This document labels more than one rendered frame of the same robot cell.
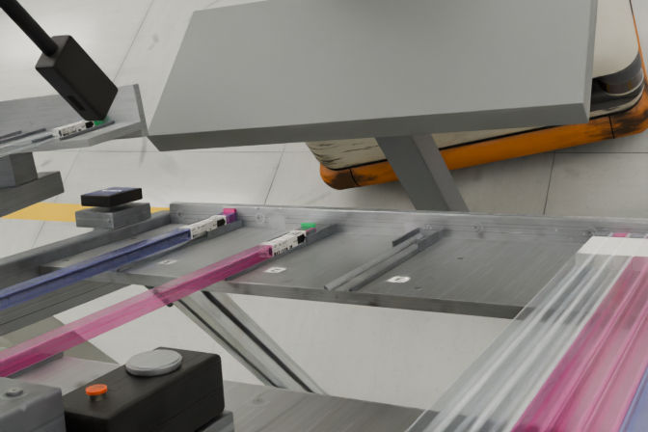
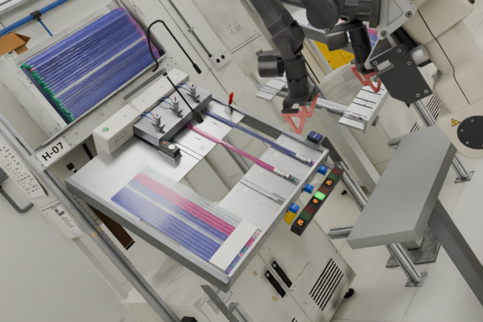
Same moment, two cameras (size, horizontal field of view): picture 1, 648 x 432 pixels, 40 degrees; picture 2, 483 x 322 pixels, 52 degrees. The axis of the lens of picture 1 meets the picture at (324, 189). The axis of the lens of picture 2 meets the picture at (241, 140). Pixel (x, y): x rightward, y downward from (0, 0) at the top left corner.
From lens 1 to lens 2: 1.85 m
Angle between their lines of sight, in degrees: 86
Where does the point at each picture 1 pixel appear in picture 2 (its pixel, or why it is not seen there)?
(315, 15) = (433, 154)
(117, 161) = not seen: outside the picture
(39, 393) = (157, 137)
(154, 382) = (167, 147)
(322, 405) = (184, 171)
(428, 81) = (379, 198)
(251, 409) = (185, 164)
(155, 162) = not seen: outside the picture
